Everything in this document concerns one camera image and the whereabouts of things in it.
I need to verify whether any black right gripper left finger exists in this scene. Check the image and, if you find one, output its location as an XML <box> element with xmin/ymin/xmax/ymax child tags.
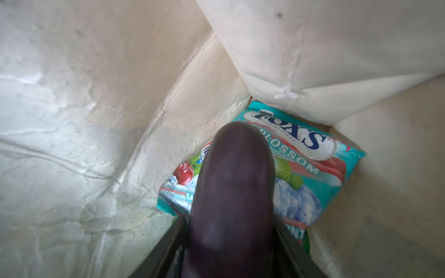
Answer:
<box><xmin>130</xmin><ymin>216</ymin><xmax>188</xmax><ymax>278</ymax></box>

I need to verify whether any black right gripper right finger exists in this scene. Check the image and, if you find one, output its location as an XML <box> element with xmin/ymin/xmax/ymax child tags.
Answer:
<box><xmin>273</xmin><ymin>217</ymin><xmax>327</xmax><ymax>278</ymax></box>

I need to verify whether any purple eggplant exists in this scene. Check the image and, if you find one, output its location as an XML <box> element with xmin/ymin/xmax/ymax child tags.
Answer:
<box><xmin>181</xmin><ymin>122</ymin><xmax>275</xmax><ymax>278</ymax></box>

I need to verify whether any teal candy packet top shelf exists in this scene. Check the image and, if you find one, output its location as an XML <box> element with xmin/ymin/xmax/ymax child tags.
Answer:
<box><xmin>157</xmin><ymin>101</ymin><xmax>364</xmax><ymax>243</ymax></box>

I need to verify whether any white canvas grocery bag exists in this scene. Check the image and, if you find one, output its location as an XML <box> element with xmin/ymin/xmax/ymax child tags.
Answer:
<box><xmin>1</xmin><ymin>1</ymin><xmax>445</xmax><ymax>278</ymax></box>

